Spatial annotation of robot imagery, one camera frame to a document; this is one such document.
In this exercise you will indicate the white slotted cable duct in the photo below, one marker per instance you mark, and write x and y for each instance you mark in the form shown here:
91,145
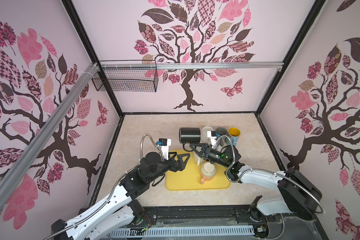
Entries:
174,232

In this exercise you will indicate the orange speckled mug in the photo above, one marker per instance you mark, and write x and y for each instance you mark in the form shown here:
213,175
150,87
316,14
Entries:
207,172

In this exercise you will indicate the blue butterfly mug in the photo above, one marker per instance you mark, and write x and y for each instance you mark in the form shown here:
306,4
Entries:
234,134

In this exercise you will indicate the black wire basket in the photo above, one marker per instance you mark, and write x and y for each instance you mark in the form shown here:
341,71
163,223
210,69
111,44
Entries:
127,76

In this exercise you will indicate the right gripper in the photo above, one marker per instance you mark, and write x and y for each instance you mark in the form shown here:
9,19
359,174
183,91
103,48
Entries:
206,152

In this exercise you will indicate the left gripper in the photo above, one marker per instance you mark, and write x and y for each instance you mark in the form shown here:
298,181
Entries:
180,166

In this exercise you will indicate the black mug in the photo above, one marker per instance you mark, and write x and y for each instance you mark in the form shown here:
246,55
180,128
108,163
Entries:
189,136

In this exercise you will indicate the grey mug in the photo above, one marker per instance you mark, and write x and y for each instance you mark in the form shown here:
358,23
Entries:
222,132

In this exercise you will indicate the white ribbed mug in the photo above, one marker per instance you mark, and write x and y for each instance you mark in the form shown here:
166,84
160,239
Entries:
204,134

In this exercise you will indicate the yellow plastic tray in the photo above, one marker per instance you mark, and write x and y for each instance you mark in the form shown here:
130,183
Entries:
189,178

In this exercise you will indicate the black base frame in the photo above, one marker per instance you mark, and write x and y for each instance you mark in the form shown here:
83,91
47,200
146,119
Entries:
274,227

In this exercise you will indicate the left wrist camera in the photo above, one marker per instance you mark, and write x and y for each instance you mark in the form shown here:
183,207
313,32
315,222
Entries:
164,146

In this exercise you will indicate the aluminium rail left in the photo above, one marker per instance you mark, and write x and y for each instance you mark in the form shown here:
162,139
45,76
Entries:
16,173

